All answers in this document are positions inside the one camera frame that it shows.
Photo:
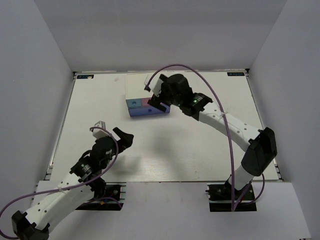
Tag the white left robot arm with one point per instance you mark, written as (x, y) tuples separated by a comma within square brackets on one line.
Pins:
[(82, 185)]

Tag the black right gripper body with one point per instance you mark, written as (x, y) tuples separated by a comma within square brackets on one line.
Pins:
[(166, 95)]

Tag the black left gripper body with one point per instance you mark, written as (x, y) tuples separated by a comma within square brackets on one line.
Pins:
[(115, 151)]

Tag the pink drawer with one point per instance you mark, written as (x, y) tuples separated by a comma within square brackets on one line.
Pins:
[(144, 102)]

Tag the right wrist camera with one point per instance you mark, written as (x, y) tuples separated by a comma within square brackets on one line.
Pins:
[(155, 84)]

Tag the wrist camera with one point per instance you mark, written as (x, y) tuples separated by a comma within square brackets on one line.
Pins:
[(99, 130), (155, 84)]

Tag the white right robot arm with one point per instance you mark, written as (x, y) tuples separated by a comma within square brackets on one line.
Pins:
[(259, 145)]

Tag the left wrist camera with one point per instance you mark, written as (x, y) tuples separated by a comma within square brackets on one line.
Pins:
[(99, 130)]

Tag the blue drawer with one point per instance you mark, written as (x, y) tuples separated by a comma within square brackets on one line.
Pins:
[(147, 110), (134, 103)]

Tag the white drawer organizer box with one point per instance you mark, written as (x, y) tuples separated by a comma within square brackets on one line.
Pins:
[(135, 86)]

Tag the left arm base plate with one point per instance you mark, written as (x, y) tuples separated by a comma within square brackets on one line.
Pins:
[(112, 200)]

